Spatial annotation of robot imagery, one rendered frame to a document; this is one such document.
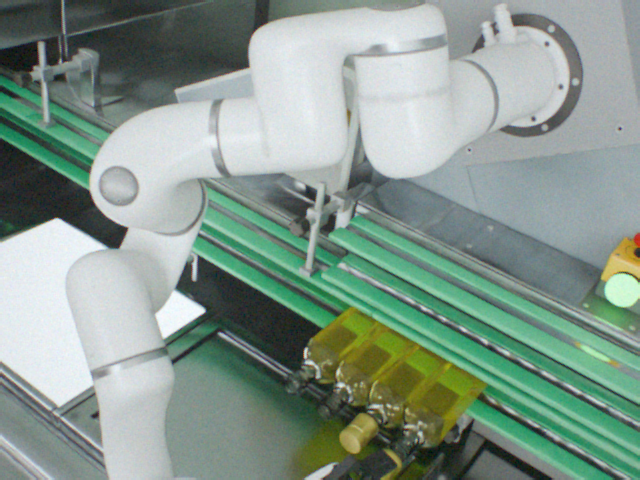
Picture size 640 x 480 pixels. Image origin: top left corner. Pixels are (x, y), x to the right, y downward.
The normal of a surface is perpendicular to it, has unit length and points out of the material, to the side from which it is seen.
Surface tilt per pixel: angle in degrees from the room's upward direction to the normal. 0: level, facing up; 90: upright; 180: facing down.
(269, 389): 90
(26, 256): 90
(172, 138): 55
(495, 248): 90
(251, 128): 38
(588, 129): 5
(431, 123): 61
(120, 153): 45
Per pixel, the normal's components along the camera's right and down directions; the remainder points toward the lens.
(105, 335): -0.10, -0.07
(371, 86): -0.70, 0.31
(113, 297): 0.34, -0.23
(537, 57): 0.54, -0.47
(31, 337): 0.15, -0.81
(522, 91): 0.77, 0.14
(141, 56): 0.80, 0.43
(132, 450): 0.55, 0.17
